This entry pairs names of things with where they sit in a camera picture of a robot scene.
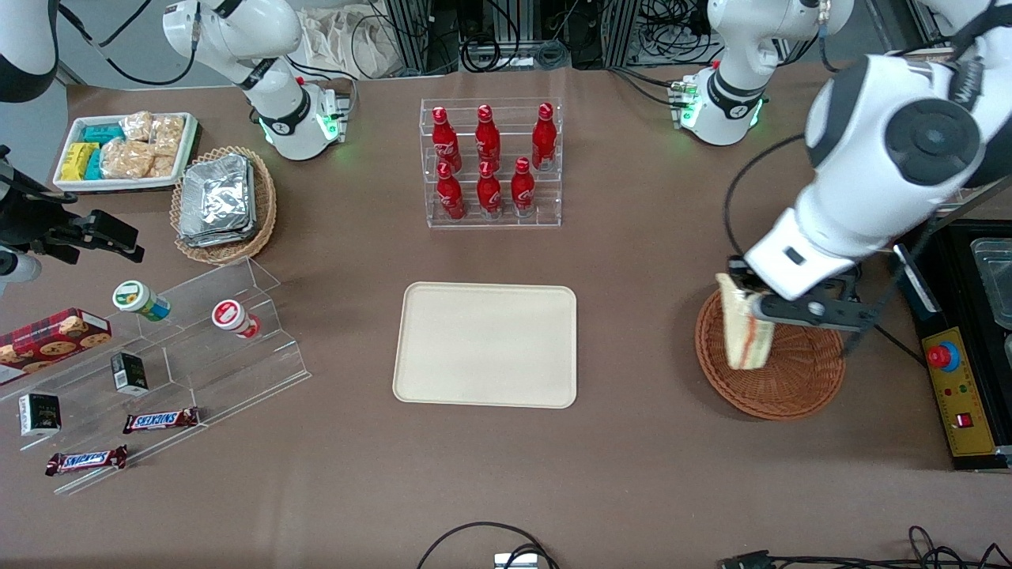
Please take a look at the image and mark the black right base cables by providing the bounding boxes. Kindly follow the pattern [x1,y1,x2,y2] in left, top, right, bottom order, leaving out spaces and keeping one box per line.
[286,57,358,145]

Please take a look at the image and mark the green lid yogurt cup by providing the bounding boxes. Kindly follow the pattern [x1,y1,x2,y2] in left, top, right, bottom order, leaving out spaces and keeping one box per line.
[112,281,172,322]

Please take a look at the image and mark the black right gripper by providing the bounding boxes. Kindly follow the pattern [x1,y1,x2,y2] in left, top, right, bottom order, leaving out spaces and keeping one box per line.
[0,146,146,266]

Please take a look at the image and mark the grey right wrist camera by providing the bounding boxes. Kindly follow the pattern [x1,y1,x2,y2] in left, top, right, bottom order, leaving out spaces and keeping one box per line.
[0,247,43,287]

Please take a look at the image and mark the clear plastic container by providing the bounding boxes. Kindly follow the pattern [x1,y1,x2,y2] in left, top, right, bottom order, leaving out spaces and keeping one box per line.
[970,237,1012,331]

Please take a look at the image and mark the clear acrylic bottle rack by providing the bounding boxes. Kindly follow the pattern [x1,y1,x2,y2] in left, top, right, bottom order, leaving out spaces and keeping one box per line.
[419,97,564,230]

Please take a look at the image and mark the black base cables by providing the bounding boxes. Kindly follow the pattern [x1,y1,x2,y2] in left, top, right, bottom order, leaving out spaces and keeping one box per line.
[286,57,358,145]
[607,66,690,108]

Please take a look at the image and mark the beige plastic tray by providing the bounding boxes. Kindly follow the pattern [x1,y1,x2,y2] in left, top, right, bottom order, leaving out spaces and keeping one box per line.
[392,282,579,409]

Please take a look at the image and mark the round brown wicker basket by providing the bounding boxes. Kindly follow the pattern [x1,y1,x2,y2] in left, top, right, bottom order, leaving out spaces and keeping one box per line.
[695,286,846,420]

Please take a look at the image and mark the white rectangular snack tray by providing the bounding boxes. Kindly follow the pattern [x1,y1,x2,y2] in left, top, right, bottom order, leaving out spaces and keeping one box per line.
[53,112,199,193]

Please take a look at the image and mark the yellow snack pack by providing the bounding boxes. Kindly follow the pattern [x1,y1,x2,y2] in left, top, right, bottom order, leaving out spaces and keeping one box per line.
[61,142,100,182]

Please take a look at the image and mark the black left base cables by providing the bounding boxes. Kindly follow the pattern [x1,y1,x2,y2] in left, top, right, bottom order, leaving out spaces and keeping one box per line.
[607,66,690,108]

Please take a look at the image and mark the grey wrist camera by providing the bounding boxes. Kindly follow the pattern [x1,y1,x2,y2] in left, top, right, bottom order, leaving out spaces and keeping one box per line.
[751,294,878,333]
[0,247,43,287]

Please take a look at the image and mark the red cola bottle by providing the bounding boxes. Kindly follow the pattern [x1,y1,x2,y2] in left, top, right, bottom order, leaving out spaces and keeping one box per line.
[477,160,504,218]
[511,156,537,217]
[475,104,502,171]
[431,107,463,173]
[436,162,466,220]
[531,103,557,171]

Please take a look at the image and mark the black side cart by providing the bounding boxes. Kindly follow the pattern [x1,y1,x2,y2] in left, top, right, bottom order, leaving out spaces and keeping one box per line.
[893,220,1012,473]

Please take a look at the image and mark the red lid yogurt cup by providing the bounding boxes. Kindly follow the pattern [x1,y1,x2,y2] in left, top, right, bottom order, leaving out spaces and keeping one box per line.
[211,300,262,340]

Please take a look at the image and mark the black tangled cable with connector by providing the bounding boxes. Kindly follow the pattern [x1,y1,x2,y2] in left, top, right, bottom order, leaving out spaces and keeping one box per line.
[718,526,1012,569]

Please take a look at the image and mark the clear acrylic stepped shelf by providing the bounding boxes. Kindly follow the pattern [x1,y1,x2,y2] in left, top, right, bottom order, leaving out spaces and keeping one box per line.
[0,257,312,497]

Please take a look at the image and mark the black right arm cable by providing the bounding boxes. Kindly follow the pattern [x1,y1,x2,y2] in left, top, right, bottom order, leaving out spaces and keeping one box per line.
[57,0,200,87]

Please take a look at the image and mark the white cloth bag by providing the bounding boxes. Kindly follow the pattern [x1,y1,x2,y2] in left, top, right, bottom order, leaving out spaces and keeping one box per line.
[299,8,398,80]

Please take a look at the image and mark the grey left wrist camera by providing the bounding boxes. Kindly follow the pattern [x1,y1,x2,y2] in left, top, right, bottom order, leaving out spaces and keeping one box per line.
[751,294,878,333]

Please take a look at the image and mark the black looped cable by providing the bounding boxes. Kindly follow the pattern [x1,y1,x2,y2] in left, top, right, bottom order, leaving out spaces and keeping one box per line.
[417,522,560,569]

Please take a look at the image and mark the silver foil packet stack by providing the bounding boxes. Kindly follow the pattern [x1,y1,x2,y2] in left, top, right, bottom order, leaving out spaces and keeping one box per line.
[177,154,259,248]

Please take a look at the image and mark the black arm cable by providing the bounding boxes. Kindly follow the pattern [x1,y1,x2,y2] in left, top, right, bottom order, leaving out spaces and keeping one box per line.
[57,0,200,87]
[723,133,809,262]

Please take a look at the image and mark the triangle sandwich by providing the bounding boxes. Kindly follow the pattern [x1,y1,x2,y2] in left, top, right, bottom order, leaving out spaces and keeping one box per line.
[715,273,776,371]

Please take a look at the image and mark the red tartan cookie box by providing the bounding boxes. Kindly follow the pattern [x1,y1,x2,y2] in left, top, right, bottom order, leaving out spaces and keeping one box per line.
[0,308,112,387]

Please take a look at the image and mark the Snickers chocolate bar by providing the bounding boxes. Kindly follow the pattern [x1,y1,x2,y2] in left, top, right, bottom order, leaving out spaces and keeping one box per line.
[45,445,129,477]
[123,407,200,435]

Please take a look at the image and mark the yellow emergency stop box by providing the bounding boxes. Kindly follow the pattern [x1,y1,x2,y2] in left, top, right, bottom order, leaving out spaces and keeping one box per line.
[921,326,999,459]

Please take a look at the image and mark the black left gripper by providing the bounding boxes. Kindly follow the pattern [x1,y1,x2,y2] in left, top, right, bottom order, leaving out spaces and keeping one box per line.
[727,256,861,320]

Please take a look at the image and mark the small black carton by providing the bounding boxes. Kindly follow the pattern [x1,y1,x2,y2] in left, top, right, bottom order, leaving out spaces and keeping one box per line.
[18,393,62,437]
[110,352,150,396]

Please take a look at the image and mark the oval light wicker basket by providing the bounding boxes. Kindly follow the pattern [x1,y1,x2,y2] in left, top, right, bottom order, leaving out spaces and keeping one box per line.
[170,146,278,266]

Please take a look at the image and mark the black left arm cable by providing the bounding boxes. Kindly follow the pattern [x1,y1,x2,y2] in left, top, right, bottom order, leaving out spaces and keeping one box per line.
[723,133,809,262]

